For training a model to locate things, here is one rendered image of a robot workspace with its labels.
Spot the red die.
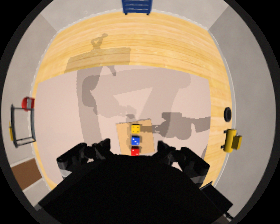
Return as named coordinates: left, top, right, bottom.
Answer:
left=131, top=146, right=139, bottom=156

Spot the blue die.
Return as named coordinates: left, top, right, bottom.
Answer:
left=131, top=136, right=140, bottom=145

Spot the tan square mat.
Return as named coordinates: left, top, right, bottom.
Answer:
left=116, top=119, right=155, bottom=155

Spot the yellow die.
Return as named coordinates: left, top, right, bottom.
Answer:
left=131, top=124, right=140, bottom=133

